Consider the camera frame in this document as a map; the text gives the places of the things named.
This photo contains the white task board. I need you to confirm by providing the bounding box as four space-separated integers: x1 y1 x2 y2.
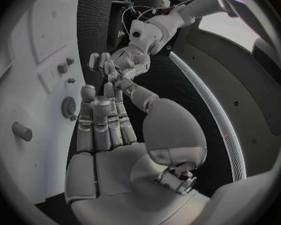
0 0 87 205

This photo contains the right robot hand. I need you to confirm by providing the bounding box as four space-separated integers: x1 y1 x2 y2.
64 81 211 225

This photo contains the white cable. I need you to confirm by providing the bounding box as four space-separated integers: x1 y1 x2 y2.
136 7 161 21
120 5 156 35

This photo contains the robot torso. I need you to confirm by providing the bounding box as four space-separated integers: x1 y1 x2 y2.
168 12 281 183

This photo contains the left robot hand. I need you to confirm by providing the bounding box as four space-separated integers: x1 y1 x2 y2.
88 45 152 88

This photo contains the grey gear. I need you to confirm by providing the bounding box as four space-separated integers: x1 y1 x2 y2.
60 96 78 119

